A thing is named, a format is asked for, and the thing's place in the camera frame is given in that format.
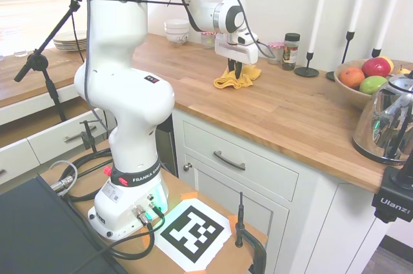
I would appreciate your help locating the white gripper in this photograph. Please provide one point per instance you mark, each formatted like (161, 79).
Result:
(235, 52)

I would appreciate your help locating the yellow cloth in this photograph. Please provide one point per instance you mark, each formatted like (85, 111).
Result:
(229, 82)

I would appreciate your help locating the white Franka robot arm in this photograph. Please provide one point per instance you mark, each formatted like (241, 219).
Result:
(122, 93)

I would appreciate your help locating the white cabinet under wooden counter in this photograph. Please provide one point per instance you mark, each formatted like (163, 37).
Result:
(309, 222)

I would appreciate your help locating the small jar red gingham lid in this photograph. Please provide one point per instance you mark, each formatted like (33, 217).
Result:
(277, 54)
(207, 41)

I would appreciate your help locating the spice jar with black lid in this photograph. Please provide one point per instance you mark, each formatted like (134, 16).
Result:
(290, 53)

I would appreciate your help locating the white bowl with floral print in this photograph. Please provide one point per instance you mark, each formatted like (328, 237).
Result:
(177, 38)

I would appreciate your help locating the black candle holder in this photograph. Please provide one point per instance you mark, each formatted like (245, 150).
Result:
(376, 52)
(306, 71)
(348, 45)

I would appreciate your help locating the black zip tie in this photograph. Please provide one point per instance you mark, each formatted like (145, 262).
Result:
(155, 2)

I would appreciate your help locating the round metal cabinet knob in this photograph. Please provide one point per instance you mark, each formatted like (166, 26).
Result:
(187, 167)

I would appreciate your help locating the wooden fruit bowl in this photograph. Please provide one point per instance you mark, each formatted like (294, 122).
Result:
(346, 93)

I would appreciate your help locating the orange fruit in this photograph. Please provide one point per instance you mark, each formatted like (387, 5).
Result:
(352, 78)

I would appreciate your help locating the orange tape piece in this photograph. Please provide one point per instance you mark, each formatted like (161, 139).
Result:
(233, 220)
(146, 240)
(189, 196)

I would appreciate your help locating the green apple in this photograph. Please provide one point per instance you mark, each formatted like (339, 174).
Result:
(372, 85)

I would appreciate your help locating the red apple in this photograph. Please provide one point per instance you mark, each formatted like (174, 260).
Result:
(376, 67)

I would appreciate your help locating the yellow lemon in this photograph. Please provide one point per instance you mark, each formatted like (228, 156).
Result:
(389, 62)

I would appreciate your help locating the large black clamp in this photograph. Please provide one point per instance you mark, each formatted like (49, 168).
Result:
(239, 222)

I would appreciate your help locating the stainless steel kettle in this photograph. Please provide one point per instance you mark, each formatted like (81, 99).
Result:
(384, 122)

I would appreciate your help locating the small black clamp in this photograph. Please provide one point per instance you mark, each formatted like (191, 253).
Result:
(88, 137)

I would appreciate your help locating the stack of white plates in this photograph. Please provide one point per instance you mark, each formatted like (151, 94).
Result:
(69, 42)

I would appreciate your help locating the yellow pear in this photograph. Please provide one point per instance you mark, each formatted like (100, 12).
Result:
(402, 71)

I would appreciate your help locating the black white fiducial tag sheet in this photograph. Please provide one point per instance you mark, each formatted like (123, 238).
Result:
(193, 232)

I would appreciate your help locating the brown mounting board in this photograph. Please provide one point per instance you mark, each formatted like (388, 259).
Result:
(238, 254)

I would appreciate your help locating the white drawer unit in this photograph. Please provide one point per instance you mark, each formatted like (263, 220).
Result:
(48, 145)

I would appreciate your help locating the small clear glass dish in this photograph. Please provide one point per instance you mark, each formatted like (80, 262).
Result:
(21, 53)

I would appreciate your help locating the black box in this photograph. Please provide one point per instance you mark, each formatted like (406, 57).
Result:
(38, 232)

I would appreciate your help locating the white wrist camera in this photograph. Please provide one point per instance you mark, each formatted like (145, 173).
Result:
(245, 39)

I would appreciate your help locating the black camera boom stand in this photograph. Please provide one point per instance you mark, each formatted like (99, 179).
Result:
(37, 61)

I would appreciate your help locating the black Ulanzi camera mount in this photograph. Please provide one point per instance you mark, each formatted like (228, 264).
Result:
(392, 204)

